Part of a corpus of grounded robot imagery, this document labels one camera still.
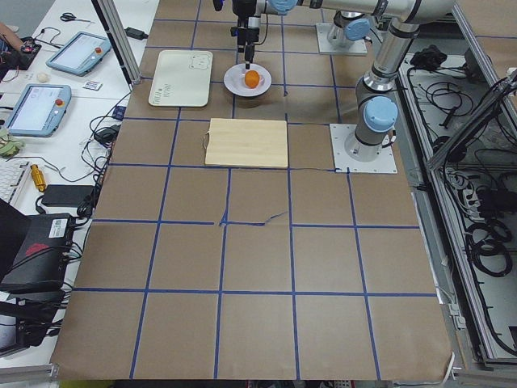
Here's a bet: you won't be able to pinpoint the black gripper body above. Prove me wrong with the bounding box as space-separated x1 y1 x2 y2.
232 0 261 47

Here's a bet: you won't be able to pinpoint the orange fruit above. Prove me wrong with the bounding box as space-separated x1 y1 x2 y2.
244 70 261 89

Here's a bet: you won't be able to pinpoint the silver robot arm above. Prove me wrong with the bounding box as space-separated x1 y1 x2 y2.
230 0 456 83
351 1 450 148

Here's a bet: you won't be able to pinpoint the cream bear tray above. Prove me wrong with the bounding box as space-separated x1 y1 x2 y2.
148 50 213 108

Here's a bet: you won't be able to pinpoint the white round plate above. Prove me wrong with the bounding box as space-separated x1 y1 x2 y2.
224 63 271 98

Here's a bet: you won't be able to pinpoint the bamboo cutting board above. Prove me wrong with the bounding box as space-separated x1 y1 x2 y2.
205 118 288 168

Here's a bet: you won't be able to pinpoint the black power adapter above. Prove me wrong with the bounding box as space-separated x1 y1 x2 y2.
124 27 149 40

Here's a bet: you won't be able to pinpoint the upper blue teach pendant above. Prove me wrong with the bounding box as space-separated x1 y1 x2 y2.
46 32 111 76

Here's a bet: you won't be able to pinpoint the blue teach pendant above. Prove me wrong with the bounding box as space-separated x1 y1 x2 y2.
46 32 111 76
6 84 72 137

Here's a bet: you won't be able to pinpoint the black scissors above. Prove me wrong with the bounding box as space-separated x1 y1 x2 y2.
60 12 94 23

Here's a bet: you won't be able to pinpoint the lower blue teach pendant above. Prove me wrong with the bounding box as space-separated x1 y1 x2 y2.
6 84 72 137

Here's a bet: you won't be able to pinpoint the gold metal cylinder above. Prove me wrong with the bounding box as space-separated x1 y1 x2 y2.
30 164 47 192

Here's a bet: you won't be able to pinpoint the green plush toy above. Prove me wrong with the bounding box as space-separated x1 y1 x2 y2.
0 129 25 159

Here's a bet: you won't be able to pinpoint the black laptop computer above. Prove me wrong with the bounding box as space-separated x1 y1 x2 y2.
1 201 75 294

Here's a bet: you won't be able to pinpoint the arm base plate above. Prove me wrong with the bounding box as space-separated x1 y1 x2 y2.
316 23 368 57
330 124 397 174

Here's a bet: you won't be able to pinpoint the aluminium frame post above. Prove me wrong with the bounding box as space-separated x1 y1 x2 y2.
91 0 141 86

